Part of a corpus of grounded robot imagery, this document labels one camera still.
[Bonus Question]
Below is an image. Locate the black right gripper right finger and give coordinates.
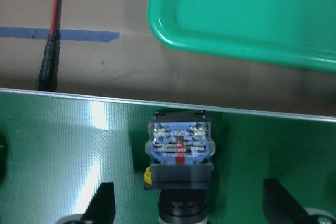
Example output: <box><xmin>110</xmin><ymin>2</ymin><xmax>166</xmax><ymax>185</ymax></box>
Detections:
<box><xmin>262</xmin><ymin>179</ymin><xmax>311</xmax><ymax>223</ymax></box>

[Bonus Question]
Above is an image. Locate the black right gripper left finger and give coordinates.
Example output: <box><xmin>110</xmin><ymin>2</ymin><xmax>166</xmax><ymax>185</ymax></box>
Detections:
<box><xmin>81</xmin><ymin>182</ymin><xmax>116</xmax><ymax>223</ymax></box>

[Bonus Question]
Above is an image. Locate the green push button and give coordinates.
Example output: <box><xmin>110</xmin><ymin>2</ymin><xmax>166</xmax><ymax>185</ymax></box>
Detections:
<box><xmin>144</xmin><ymin>110</ymin><xmax>216</xmax><ymax>223</ymax></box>

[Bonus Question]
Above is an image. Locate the green conveyor belt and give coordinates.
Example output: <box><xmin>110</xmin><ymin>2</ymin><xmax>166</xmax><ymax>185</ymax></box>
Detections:
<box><xmin>1</xmin><ymin>88</ymin><xmax>335</xmax><ymax>223</ymax></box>

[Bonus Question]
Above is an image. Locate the green plastic tray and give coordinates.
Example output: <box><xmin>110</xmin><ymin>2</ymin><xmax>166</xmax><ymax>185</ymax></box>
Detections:
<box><xmin>147</xmin><ymin>0</ymin><xmax>335</xmax><ymax>73</ymax></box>

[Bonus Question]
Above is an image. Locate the red and black wire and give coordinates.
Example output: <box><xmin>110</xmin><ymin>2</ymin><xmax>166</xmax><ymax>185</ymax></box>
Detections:
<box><xmin>38</xmin><ymin>0</ymin><xmax>66</xmax><ymax>91</ymax></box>

